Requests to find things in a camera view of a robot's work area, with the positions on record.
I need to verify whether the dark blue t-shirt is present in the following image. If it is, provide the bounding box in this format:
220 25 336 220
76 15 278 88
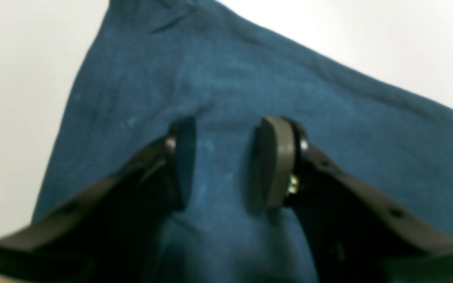
33 0 453 283

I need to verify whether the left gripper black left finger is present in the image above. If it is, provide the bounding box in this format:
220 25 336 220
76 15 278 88
0 117 197 283

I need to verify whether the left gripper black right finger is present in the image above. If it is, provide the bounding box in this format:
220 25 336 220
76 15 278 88
255 116 453 283

